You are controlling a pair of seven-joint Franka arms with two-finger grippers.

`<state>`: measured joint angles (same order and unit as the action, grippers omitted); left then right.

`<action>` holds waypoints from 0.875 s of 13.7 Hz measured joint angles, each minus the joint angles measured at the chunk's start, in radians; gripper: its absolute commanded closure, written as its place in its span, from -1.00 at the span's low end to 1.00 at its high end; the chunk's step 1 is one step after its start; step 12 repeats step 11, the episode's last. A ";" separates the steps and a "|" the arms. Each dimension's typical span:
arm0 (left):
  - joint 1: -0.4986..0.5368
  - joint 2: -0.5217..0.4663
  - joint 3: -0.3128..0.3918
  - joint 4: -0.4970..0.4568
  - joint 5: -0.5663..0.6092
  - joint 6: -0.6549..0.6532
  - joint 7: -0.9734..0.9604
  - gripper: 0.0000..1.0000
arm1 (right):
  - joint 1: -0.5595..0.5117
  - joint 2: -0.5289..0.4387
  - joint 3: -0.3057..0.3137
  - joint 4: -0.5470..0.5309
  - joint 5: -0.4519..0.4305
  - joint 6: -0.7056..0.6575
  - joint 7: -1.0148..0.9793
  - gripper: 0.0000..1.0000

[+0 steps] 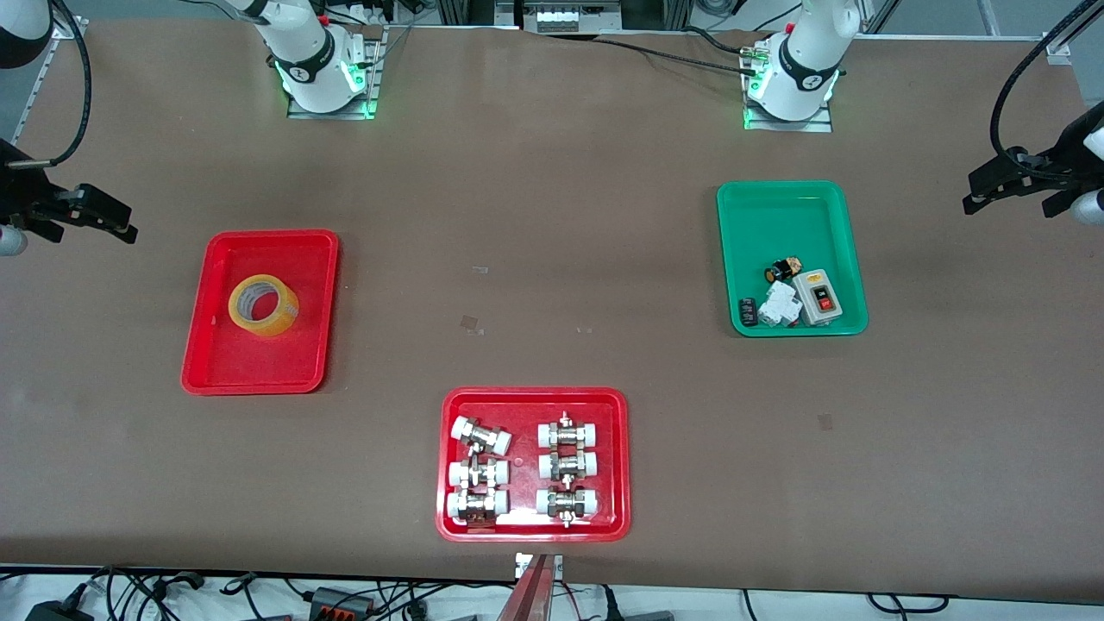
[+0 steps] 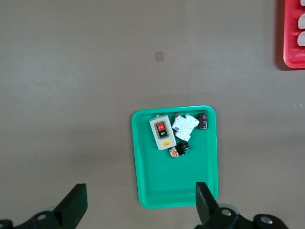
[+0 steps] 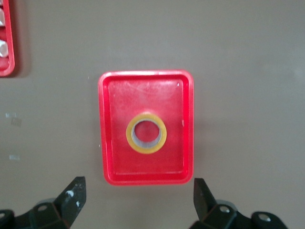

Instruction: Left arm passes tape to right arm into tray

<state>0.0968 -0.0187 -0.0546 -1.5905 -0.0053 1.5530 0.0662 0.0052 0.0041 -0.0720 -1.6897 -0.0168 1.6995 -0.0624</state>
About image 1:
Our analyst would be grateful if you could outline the white power strip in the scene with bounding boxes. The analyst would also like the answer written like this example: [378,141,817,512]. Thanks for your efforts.
[535,0,622,34]

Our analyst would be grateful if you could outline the grey push-button switch box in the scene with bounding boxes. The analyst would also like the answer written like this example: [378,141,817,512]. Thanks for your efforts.
[793,268,844,326]

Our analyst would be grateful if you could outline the black power adapter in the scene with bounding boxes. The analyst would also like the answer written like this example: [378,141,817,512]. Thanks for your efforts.
[24,599,96,621]

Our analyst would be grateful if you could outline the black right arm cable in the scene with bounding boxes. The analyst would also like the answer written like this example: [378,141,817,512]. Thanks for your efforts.
[9,0,92,166]

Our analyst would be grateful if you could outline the red tray holding fittings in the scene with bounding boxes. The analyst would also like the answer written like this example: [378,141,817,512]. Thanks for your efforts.
[436,386,631,543]

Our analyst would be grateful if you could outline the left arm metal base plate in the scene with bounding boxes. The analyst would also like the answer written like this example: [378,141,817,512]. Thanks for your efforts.
[743,34,834,133]

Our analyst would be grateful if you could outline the short black table cable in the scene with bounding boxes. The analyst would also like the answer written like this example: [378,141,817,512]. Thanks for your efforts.
[681,28,762,55]

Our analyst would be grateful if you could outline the yellow packing tape roll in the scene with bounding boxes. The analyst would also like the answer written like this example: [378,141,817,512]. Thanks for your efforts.
[228,273,300,339]

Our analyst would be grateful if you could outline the empty red plastic tray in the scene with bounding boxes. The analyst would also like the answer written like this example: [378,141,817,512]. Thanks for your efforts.
[180,229,340,397]

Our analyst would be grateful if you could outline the metal pipe fitting white caps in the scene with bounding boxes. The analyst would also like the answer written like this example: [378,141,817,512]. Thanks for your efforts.
[537,412,600,449]
[448,457,510,490]
[538,450,599,482]
[450,416,512,456]
[446,488,510,525]
[536,486,599,527]

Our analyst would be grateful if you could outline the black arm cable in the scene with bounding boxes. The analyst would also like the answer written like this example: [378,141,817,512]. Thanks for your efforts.
[989,0,1098,161]
[9,0,92,166]

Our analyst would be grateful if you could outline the green plastic tray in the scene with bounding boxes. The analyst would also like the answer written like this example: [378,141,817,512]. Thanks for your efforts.
[717,179,869,337]

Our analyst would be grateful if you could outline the white circuit breaker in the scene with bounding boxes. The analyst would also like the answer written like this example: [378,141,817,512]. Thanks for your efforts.
[757,281,803,329]

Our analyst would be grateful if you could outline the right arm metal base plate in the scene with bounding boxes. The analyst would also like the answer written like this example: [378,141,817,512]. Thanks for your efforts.
[287,26,382,120]

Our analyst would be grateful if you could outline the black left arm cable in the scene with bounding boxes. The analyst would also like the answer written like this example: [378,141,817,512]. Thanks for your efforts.
[989,0,1098,161]

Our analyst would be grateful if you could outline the small metal bracket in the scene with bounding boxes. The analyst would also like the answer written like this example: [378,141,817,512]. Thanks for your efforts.
[515,552,564,580]

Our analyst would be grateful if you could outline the long black table cable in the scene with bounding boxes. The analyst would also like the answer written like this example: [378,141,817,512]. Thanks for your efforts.
[593,37,753,77]

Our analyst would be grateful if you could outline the red metal bar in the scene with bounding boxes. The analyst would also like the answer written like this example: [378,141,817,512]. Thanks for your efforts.
[496,554,555,621]

